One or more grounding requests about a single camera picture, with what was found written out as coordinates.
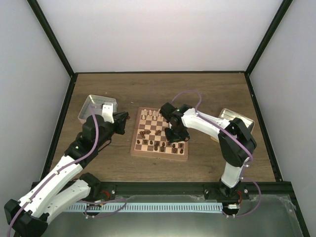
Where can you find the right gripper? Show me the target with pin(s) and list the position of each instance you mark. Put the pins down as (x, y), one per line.
(172, 139)

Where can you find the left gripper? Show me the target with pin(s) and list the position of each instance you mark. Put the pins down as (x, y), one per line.
(119, 117)

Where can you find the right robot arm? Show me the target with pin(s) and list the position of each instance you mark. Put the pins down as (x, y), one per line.
(236, 141)

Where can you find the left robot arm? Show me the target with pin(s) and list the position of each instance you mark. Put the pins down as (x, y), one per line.
(31, 214)

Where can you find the wooden chess board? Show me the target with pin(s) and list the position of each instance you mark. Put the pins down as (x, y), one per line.
(155, 146)

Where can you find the pink metal tray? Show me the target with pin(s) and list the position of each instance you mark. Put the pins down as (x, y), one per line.
(94, 104)

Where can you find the gold metal tray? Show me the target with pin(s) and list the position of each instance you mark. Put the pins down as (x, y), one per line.
(227, 115)

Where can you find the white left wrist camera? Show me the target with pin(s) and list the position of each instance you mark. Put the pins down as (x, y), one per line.
(107, 112)

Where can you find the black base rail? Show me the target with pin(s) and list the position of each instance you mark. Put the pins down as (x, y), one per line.
(210, 190)

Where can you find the light blue cable duct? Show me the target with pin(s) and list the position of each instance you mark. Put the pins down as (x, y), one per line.
(199, 207)

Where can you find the black enclosure frame post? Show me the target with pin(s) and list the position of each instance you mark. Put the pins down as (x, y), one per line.
(38, 12)

